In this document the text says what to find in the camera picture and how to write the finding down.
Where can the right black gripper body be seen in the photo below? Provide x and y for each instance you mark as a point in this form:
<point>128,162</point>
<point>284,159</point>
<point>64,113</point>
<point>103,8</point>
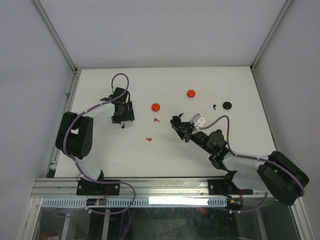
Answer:
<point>190,130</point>

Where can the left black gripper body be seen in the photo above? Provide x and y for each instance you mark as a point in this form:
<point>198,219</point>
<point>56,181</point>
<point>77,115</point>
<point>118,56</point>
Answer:
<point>127,114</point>

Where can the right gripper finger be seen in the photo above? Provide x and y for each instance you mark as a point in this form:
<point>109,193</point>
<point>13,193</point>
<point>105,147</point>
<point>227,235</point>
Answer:
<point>184,124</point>
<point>180,130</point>

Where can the red charging case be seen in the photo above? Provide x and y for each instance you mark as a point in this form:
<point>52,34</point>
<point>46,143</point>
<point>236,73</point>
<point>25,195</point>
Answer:
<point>191,93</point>
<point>155,107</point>

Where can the black earbud charging case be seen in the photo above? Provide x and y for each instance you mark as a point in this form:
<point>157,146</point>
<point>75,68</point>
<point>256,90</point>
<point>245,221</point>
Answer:
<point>175,120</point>

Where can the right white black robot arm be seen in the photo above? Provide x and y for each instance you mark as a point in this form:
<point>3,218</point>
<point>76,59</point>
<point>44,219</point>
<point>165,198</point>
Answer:
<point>273,174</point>

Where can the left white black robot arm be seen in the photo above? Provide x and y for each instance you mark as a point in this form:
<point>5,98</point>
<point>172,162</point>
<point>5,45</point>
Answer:
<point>75,134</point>

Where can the small green circuit board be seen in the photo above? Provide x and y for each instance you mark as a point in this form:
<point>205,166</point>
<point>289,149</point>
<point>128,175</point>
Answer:
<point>96,202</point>

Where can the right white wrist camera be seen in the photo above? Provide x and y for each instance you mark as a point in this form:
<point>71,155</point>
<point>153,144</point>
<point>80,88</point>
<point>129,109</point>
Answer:
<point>198,121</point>

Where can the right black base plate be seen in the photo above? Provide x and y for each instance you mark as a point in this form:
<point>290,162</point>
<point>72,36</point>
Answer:
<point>225,188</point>

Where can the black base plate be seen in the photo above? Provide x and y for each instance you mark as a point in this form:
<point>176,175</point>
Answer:
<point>225,188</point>
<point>89,188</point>

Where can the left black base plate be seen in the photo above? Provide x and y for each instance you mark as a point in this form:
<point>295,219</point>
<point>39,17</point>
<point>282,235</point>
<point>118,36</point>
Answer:
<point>89,188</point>

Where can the left aluminium frame post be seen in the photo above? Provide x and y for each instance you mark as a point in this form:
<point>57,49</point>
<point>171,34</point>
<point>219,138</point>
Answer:
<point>53,33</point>

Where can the aluminium frame post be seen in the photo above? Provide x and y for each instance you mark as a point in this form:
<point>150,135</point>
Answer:
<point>272,31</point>
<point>53,33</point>

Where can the aluminium mounting rail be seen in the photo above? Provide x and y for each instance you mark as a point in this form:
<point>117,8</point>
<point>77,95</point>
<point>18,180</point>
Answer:
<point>142,187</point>

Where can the grey slotted cable duct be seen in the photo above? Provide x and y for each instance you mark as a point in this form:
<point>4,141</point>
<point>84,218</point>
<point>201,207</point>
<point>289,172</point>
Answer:
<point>139,202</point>

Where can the right aluminium frame post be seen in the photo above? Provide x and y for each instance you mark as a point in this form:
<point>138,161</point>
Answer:
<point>272,31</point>

